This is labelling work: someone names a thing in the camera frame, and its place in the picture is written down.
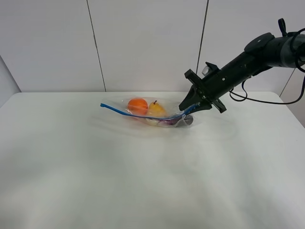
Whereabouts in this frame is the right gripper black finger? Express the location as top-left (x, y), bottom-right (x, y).
top-left (179, 87), bottom-right (202, 111)
top-left (189, 100), bottom-right (212, 114)

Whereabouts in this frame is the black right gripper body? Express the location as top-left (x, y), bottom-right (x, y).
top-left (184, 53), bottom-right (253, 113)

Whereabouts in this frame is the clear zip bag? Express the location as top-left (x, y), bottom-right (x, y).
top-left (100, 96), bottom-right (196, 127)

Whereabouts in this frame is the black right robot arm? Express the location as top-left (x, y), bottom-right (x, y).
top-left (179, 19), bottom-right (305, 114)

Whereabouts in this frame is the dark purple eggplant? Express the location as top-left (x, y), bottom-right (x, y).
top-left (157, 115), bottom-right (194, 127)

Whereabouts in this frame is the yellow pear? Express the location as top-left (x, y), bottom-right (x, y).
top-left (147, 100), bottom-right (167, 117)

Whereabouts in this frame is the orange fruit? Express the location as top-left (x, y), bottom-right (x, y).
top-left (127, 98), bottom-right (148, 115)

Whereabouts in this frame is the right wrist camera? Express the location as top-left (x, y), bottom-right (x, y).
top-left (202, 62), bottom-right (219, 76)

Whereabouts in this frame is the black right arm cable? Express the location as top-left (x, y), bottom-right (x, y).
top-left (228, 28), bottom-right (305, 105)

